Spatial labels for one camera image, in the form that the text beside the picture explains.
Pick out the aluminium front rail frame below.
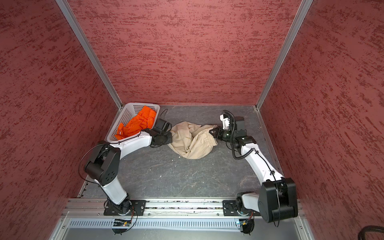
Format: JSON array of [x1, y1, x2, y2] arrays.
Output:
[[61, 197, 304, 219]]

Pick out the white slotted cable duct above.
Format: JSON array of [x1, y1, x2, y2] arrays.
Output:
[[68, 218, 240, 232]]

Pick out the white plastic laundry basket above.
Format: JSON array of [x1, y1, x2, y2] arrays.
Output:
[[105, 103, 160, 144]]

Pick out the beige drawstring shorts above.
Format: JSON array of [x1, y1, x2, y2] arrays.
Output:
[[168, 121, 218, 160]]

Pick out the aluminium corner post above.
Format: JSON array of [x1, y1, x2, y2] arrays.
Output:
[[56, 0, 123, 110], [256, 0, 313, 111]]

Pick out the aluminium right corner post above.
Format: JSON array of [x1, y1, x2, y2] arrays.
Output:
[[256, 0, 313, 111]]

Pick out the orange shorts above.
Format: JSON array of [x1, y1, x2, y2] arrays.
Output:
[[115, 106, 157, 140]]

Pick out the left small circuit board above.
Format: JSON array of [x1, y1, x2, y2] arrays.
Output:
[[113, 219, 132, 228]]

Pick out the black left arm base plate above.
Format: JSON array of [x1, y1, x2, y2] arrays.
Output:
[[104, 200, 147, 217]]

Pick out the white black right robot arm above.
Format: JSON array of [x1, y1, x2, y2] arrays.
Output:
[[209, 127, 299, 225]]

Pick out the black cable bottom right corner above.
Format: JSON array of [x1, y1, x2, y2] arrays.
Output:
[[357, 225, 384, 240]]

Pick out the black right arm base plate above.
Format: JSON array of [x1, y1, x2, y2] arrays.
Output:
[[222, 200, 256, 217]]

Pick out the aluminium left corner post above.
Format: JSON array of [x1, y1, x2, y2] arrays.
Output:
[[56, 0, 123, 110]]

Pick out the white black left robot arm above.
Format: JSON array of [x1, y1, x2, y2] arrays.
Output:
[[84, 129, 172, 216]]

